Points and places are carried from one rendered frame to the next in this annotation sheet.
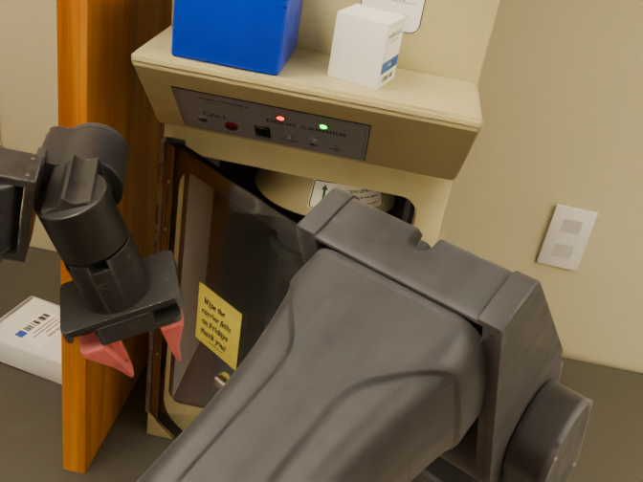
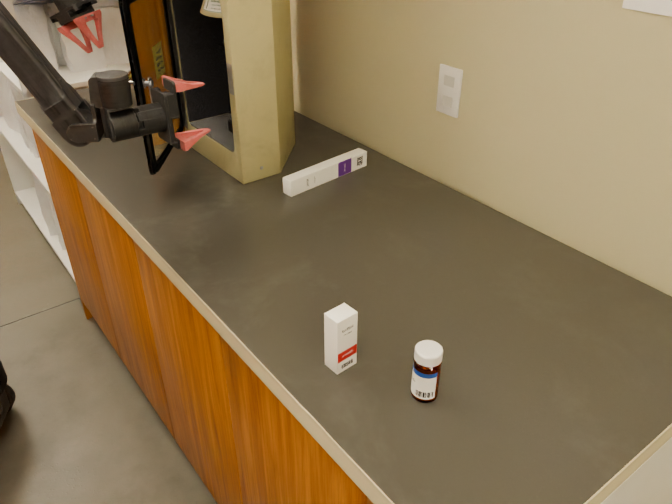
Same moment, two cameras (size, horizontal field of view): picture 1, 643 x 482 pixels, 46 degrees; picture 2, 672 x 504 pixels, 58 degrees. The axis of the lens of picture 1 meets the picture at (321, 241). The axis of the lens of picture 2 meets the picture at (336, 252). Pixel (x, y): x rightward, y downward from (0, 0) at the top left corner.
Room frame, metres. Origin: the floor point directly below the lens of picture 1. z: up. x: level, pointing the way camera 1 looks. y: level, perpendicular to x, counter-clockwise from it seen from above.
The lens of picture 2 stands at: (0.06, -1.31, 1.62)
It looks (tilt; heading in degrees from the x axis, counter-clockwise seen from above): 33 degrees down; 50
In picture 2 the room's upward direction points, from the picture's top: straight up
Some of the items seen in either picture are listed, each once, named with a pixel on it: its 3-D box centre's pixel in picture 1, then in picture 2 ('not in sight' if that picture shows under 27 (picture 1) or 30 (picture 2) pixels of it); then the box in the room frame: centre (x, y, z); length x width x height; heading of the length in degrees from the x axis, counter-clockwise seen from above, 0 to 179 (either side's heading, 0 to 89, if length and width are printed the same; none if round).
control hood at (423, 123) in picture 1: (306, 117); not in sight; (0.71, 0.04, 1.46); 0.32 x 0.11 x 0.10; 87
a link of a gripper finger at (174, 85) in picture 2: not in sight; (183, 94); (0.60, -0.21, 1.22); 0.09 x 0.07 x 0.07; 177
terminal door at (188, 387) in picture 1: (237, 357); (155, 73); (0.67, 0.07, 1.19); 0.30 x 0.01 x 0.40; 48
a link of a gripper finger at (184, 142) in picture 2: not in sight; (187, 128); (0.60, -0.21, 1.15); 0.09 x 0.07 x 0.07; 177
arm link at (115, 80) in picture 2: not in sight; (100, 104); (0.44, -0.18, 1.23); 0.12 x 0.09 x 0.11; 147
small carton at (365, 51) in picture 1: (366, 46); not in sight; (0.71, -0.01, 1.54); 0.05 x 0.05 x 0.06; 72
